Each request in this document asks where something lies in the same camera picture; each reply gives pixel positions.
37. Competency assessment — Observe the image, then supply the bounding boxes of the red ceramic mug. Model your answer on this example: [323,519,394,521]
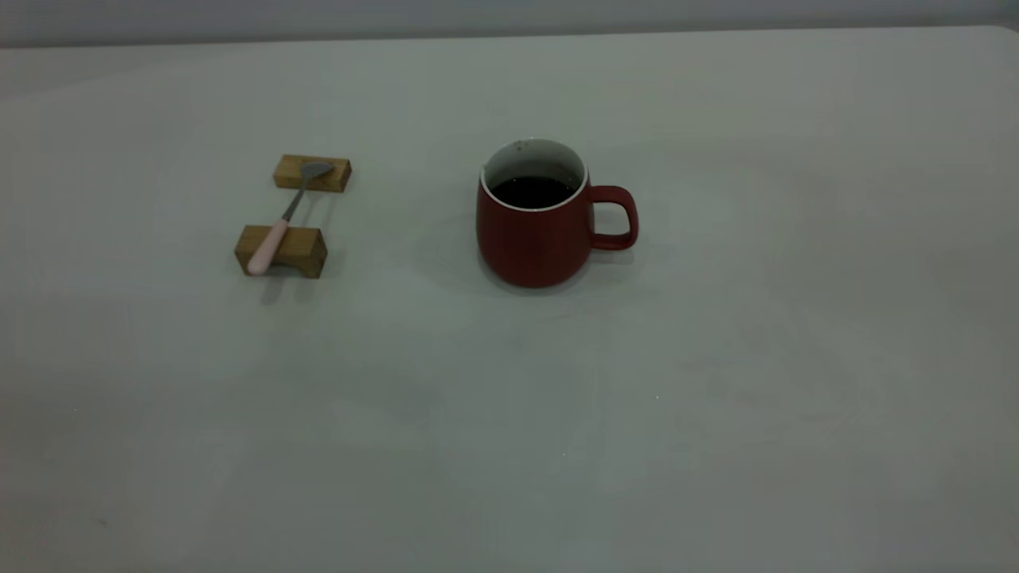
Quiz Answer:
[476,138,640,289]

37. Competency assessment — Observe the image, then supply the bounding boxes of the pink handled metal spoon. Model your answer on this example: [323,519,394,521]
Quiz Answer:
[246,162,336,277]

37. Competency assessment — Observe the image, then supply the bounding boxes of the flat wooden block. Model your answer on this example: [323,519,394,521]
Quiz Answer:
[273,154,353,193]

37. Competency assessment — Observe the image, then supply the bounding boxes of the arched wooden block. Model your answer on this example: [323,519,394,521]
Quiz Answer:
[234,224,329,279]

